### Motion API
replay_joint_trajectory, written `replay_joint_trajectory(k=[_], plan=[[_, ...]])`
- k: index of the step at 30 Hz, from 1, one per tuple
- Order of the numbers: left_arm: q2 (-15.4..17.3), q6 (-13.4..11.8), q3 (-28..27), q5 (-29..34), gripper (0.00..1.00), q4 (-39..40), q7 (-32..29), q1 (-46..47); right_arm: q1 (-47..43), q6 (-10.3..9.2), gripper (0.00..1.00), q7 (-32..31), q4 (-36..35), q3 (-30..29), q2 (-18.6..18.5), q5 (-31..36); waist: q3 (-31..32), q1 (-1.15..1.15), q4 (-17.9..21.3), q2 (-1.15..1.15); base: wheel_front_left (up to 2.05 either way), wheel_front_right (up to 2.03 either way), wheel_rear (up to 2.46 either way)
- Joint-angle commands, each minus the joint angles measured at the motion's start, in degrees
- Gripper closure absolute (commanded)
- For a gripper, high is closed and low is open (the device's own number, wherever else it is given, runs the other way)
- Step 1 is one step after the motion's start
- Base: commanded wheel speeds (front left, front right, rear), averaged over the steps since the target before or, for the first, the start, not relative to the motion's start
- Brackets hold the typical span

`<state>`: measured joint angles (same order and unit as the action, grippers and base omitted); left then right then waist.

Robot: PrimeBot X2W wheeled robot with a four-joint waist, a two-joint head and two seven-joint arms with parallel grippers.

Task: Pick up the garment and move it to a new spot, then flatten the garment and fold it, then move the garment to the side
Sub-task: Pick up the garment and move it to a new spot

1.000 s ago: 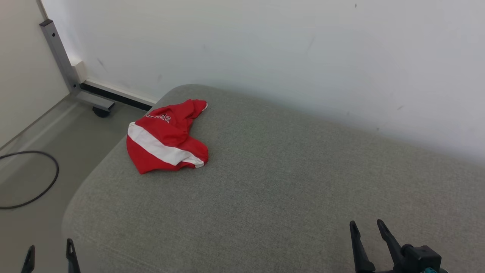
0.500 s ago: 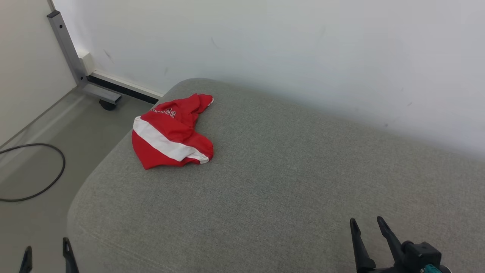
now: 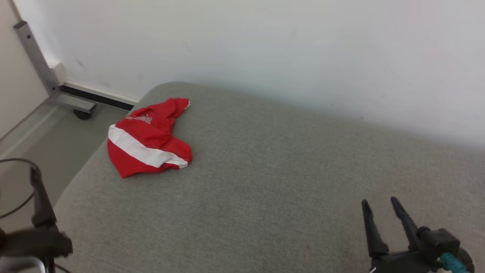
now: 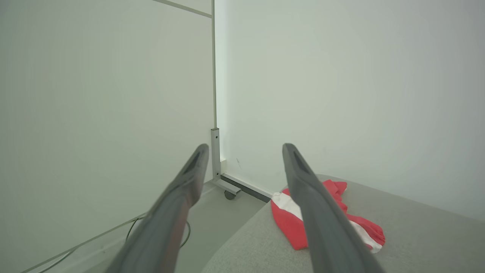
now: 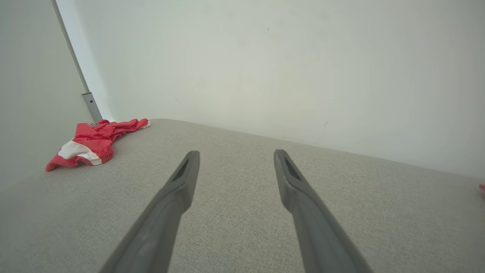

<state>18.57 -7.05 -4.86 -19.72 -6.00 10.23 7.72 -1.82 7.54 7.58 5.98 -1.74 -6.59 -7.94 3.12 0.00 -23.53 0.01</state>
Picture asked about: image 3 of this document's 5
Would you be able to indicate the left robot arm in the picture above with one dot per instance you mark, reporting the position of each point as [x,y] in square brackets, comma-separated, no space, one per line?
[19,266]

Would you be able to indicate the grey fabric sofa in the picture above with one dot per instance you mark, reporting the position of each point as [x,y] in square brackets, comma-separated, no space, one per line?
[284,170]

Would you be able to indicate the red shorts with white stripe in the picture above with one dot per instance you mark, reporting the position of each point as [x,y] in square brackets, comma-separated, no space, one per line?
[151,132]

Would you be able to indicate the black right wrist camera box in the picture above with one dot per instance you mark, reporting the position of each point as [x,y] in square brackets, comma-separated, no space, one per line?
[437,242]

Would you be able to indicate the grey metal frame leg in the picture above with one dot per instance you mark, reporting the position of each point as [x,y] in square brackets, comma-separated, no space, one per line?
[38,60]

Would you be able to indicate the black wall baseboard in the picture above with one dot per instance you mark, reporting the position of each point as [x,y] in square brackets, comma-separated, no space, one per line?
[94,96]

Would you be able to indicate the black castor wheel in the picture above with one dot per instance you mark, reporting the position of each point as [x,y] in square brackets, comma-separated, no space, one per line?
[82,114]

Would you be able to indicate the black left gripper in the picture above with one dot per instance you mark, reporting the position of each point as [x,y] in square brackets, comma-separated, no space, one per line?
[34,242]

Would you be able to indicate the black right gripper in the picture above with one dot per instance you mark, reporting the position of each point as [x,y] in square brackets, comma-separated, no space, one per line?
[401,263]

